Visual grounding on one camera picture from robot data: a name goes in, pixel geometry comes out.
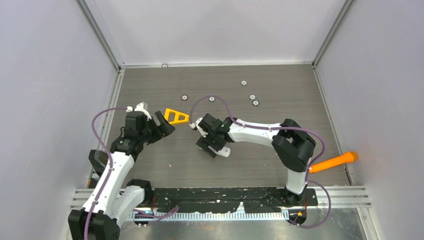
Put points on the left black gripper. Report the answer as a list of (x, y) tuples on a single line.
[(163, 129)]

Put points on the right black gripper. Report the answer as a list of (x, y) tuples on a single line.
[(204, 142)]

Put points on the white remote control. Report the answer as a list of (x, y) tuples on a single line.
[(224, 152)]

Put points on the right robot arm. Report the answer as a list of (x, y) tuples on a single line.
[(294, 146)]

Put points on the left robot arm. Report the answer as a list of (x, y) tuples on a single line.
[(102, 216)]

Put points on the orange cylinder peg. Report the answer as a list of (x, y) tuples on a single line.
[(347, 157)]

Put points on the yellow plastic triangle frame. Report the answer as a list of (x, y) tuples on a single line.
[(175, 117)]

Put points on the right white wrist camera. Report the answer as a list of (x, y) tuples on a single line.
[(196, 126)]

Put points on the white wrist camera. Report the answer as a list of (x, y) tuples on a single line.
[(141, 107), (196, 126)]

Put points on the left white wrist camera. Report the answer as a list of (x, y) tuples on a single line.
[(141, 107)]

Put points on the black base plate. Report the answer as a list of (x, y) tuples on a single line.
[(223, 200)]

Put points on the aluminium rail frame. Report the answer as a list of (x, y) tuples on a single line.
[(332, 197)]

